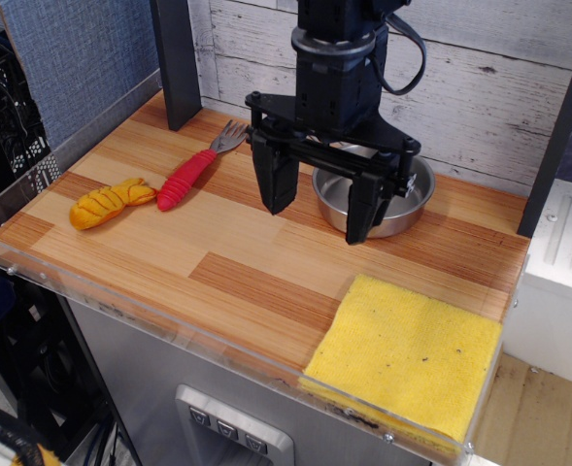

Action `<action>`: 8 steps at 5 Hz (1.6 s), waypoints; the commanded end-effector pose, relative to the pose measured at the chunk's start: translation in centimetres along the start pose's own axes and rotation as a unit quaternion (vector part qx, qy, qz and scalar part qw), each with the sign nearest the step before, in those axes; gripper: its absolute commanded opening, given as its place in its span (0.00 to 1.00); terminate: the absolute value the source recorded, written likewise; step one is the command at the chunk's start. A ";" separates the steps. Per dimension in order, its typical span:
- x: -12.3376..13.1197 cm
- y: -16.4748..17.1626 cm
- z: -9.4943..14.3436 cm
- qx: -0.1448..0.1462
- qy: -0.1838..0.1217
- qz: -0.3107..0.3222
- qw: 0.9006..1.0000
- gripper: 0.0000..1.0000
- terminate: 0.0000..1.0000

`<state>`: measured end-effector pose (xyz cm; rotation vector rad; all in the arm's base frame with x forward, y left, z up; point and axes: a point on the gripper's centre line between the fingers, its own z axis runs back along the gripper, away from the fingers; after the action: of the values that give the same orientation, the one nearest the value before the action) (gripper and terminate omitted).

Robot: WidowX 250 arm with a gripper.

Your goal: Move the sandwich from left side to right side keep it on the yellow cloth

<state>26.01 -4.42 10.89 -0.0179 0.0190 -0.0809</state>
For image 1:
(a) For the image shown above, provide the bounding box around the white plastic block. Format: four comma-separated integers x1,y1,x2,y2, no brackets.
503,180,572,382

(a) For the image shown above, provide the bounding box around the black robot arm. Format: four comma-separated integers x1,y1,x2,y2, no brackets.
246,1,427,245

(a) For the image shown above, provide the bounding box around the dark grey left post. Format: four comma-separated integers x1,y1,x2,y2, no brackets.
151,0,202,131

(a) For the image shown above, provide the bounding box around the clear acrylic table guard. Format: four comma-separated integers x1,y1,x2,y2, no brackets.
0,95,528,465

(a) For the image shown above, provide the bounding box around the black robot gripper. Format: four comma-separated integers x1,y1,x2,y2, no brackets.
246,26,421,245

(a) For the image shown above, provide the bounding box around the stainless steel cabinet panel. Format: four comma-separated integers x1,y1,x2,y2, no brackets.
66,295,442,466

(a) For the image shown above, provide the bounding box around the stainless steel pan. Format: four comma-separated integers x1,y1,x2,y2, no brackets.
312,156,436,239

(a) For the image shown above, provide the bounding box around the yellow cloth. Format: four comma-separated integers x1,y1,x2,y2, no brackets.
299,275,502,455

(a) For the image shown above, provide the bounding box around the black equipment rack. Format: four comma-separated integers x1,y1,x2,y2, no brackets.
0,34,50,192

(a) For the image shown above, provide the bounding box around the dark grey right post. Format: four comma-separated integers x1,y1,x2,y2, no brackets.
516,0,572,239

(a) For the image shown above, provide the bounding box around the orange plush fried shrimp toy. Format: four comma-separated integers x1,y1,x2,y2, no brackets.
69,178,158,231

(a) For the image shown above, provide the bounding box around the dark grey post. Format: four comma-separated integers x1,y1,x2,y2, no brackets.
151,0,202,131
516,0,572,239

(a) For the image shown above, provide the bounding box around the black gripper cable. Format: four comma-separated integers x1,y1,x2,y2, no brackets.
371,12,427,96

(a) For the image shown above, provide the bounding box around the red handled metal fork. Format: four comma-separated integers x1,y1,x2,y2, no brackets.
156,120,248,212

